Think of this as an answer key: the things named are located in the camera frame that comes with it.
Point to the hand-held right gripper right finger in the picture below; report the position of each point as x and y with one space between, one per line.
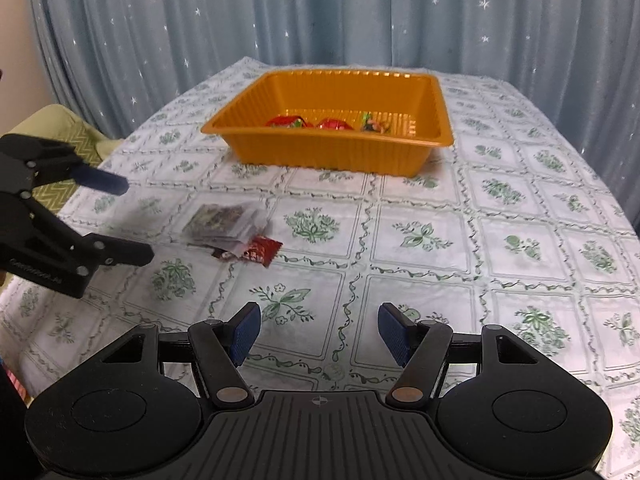
392 332

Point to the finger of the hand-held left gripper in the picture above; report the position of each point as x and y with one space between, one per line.
102 181
125 254

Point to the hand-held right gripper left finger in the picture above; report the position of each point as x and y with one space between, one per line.
247 332

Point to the clear grey snack packet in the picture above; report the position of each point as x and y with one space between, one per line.
222 225

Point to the orange plastic tray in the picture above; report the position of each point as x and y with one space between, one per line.
320 152

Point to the red square snack packet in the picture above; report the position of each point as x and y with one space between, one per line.
287 121

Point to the black orange sausage snack packet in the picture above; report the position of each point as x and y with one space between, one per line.
376 124

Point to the red serrated snack packet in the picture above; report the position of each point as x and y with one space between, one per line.
334 125

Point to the green chevron cushion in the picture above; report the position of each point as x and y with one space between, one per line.
82 142

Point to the dark wrapped candy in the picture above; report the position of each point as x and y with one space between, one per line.
223 255

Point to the small red brown snack packet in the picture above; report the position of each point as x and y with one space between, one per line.
262 251

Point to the blue starry curtain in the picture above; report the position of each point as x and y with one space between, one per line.
320 15

